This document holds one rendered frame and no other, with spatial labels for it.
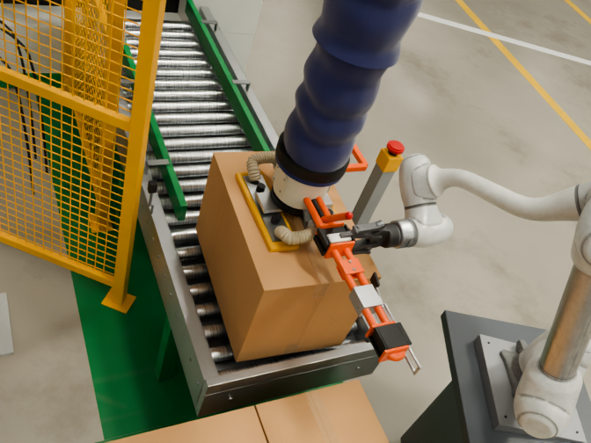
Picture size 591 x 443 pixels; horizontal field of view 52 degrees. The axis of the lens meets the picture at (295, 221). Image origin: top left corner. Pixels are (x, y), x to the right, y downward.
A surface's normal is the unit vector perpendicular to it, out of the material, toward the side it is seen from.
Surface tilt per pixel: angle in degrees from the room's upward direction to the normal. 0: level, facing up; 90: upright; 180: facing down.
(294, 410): 0
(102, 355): 0
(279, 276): 0
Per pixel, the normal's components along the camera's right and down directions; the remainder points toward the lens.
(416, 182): -0.53, -0.01
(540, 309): 0.27, -0.68
